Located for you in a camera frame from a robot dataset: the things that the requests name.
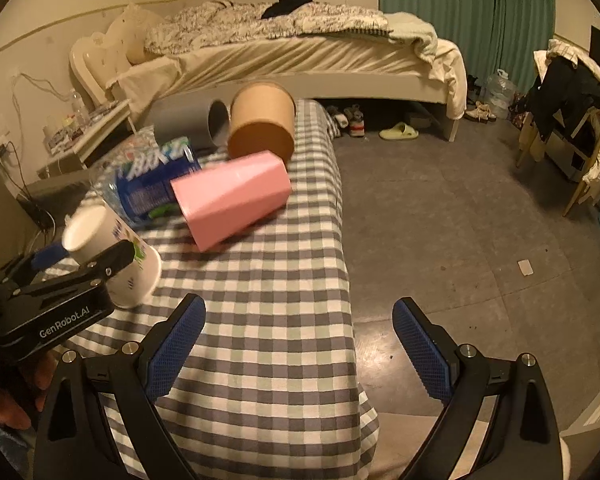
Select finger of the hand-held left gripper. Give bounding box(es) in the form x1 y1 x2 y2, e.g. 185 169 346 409
10 239 134 302
0 243 69 284

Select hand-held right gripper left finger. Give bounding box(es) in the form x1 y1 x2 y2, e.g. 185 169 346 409
32 294 207 480

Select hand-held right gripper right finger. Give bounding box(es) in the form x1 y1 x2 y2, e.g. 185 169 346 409
391 296 566 480

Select white paper cup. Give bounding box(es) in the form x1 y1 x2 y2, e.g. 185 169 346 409
61 203 162 309

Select pink cup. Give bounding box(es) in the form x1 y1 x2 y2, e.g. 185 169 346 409
170 151 293 252

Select grey cup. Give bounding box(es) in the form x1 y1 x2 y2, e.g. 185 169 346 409
150 96 231 151

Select brown paper cup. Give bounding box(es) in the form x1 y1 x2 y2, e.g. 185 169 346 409
227 82 297 161

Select person's left hand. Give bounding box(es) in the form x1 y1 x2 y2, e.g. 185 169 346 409
0 345 57 432

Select blue label plastic bottle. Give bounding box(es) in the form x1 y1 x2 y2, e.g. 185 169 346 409
91 132 203 228

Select checkered tablecloth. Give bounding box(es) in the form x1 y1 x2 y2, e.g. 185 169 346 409
55 99 381 480

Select white nightstand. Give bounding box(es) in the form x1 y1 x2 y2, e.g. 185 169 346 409
36 99 136 178

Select clear bottle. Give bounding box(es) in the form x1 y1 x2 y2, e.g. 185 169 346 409
69 89 89 126

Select cream headboard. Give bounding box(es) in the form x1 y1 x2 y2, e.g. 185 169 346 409
70 32 131 106

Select green slipper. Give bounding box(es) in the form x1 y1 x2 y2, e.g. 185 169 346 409
379 122 419 141

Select cream pillow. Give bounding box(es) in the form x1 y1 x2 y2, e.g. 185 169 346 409
105 4 166 65

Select wooden chair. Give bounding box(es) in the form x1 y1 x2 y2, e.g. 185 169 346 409
516 40 600 218

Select sneaker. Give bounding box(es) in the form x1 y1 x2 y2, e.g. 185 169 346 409
347 105 366 137
325 106 348 136

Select beige shoes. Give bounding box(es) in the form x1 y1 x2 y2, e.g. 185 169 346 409
464 101 497 122

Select patterned duvet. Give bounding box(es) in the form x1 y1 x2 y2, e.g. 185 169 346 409
144 0 391 56

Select large water jug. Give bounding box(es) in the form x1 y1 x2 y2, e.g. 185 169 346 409
485 69 514 118

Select cream bed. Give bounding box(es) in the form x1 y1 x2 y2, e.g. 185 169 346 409
70 2 468 143

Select dark jacket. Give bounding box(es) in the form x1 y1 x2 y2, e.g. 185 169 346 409
524 54 600 142

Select black garment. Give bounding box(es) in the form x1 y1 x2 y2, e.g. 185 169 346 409
261 0 313 20

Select pale green blanket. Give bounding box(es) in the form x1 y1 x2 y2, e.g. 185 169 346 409
387 12 439 59

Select green curtain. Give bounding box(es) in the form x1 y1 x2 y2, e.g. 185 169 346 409
377 0 557 92

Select white wall cable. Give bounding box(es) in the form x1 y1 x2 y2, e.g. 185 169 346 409
10 72 76 128

